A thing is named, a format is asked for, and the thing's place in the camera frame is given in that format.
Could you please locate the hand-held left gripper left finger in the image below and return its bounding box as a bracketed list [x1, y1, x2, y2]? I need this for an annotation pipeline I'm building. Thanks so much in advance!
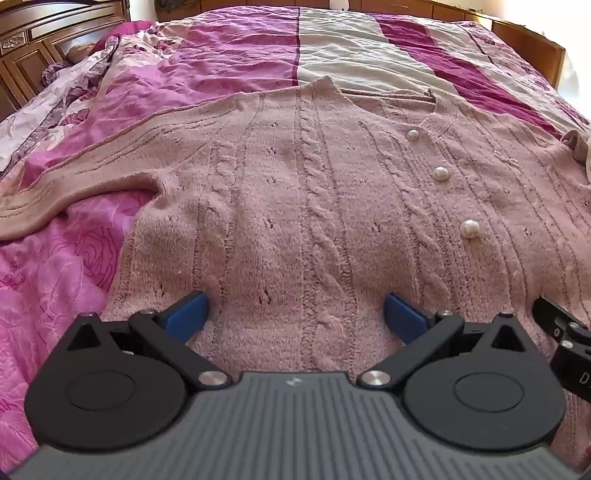
[65, 291, 232, 394]

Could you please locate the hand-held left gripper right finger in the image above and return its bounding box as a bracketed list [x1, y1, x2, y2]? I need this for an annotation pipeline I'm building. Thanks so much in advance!
[356, 292, 530, 392]

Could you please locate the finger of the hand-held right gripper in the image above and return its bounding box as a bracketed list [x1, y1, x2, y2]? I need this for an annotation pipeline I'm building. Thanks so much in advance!
[531, 296, 591, 346]

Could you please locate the pink knitted cardigan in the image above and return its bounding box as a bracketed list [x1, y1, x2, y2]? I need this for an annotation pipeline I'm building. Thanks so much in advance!
[0, 76, 591, 462]

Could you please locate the floral ruffled pillow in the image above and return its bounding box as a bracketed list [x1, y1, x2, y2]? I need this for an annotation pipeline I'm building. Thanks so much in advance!
[0, 34, 126, 178]

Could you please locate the pink striped floral bedspread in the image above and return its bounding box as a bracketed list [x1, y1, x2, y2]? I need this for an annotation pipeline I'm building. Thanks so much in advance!
[0, 7, 591, 467]

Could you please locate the carved wooden headboard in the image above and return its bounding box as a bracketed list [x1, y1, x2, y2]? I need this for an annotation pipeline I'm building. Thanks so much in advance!
[0, 0, 131, 121]

